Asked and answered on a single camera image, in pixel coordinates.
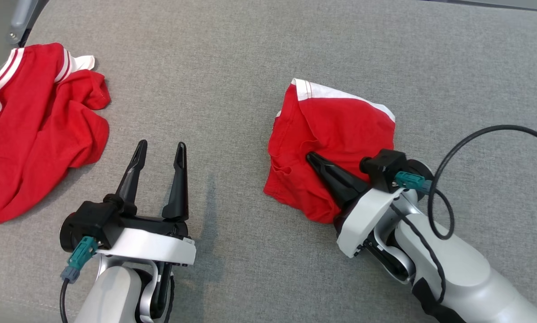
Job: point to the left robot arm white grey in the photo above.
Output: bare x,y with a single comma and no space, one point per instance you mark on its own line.
111,296

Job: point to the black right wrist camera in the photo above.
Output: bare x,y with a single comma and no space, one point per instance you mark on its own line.
383,168

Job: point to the teal right camera connector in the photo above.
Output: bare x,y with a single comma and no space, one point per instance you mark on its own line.
411,180

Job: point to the teal camera connector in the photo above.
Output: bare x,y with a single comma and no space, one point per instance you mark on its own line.
411,180
82,253

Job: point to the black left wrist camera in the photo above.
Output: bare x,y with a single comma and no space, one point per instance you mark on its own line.
87,220

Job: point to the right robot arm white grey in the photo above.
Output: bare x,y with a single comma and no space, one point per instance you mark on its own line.
470,278

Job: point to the grey partition corner post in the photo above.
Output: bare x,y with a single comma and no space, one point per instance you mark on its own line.
22,18

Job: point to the red shorts white side panels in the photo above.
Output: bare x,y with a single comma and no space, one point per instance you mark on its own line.
340,125

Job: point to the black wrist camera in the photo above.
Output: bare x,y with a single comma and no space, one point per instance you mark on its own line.
383,168
87,220

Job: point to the teal left camera connector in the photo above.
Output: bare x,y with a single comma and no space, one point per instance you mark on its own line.
82,253

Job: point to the red shirt white collar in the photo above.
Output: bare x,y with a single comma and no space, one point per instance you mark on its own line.
35,134

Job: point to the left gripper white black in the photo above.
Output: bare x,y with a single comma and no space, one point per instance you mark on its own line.
152,246

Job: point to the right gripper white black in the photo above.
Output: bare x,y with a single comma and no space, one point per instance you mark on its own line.
362,220

